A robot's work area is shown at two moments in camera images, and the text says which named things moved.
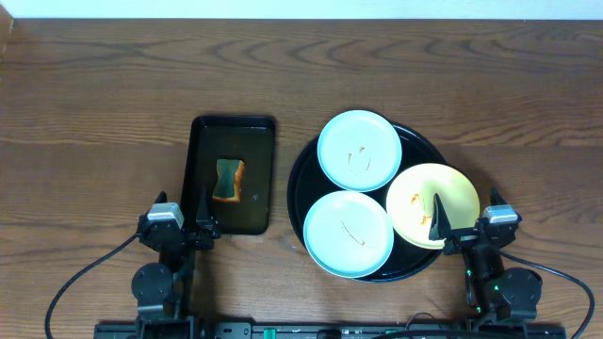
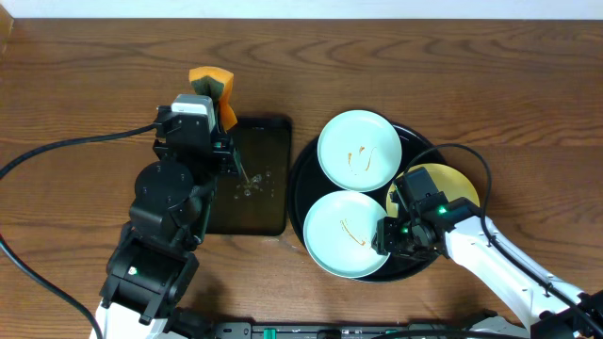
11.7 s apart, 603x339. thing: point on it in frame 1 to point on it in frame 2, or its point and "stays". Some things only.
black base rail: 329,330 stays
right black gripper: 442,230 to 386,231
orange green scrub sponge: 228,185 to 216,83
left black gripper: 211,231 to 225,156
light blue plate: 349,233 stays
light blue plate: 359,150 stays
